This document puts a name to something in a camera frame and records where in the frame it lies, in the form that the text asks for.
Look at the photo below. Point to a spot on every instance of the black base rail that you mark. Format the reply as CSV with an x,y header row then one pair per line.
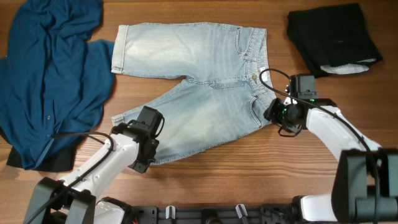
x,y
264,214

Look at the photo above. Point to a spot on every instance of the blue shirt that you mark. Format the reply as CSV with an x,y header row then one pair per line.
x,y
54,82

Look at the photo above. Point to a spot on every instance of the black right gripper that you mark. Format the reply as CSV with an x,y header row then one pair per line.
x,y
272,112

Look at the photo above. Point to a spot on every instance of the light blue denim shorts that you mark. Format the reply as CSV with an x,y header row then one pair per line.
x,y
224,86

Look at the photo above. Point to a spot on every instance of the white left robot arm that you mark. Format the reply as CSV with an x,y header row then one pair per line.
x,y
74,198

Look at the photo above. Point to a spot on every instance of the folded black garment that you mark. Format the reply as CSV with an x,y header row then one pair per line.
x,y
333,40

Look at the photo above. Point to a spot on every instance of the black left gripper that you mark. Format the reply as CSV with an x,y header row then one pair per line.
x,y
143,164

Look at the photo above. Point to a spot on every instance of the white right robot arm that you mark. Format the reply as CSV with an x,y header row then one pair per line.
x,y
365,185

